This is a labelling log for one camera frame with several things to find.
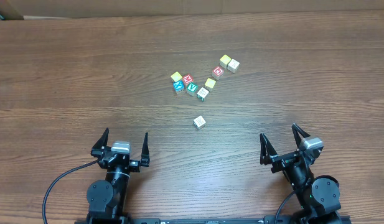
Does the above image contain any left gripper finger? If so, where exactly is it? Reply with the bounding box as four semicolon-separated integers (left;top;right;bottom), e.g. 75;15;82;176
141;133;149;161
92;128;110;150

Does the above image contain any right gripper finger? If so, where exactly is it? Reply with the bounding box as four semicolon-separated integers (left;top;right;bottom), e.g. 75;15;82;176
291;123;311;149
260;133;278;159

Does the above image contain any white letter E block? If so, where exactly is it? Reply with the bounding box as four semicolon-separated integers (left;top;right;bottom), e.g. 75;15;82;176
193;116;206;130

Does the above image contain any green letter V block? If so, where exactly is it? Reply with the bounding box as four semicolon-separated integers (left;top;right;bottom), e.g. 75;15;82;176
186;83;198;96

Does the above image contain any green edged white block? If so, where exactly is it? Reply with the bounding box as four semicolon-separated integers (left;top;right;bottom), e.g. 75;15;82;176
197;87;210;101

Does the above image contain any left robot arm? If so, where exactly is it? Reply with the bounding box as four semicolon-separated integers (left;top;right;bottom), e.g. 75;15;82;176
87;129;150;223

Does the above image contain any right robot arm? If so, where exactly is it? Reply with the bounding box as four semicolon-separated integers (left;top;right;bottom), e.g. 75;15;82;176
260;123;343;223

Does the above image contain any blue letter X block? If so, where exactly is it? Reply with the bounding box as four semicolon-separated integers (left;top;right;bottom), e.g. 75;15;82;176
173;80;185;94

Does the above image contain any yellow block middle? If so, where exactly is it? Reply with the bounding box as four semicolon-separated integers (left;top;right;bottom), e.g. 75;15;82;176
204;78;217;91

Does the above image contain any white block far right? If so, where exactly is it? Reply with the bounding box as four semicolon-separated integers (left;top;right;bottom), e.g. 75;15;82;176
227;59;240;73

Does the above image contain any yellow block left cluster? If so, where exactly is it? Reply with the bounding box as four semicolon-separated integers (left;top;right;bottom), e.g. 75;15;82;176
171;72;182;83

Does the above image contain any red letter C block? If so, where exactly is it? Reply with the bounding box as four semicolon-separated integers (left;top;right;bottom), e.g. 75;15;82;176
212;66;225;80

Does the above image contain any red letter M block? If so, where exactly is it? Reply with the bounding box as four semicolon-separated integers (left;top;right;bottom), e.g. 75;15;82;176
182;73;194;86

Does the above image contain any yellow block far right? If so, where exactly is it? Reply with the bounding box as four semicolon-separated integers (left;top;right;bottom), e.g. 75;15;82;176
219;54;232;68

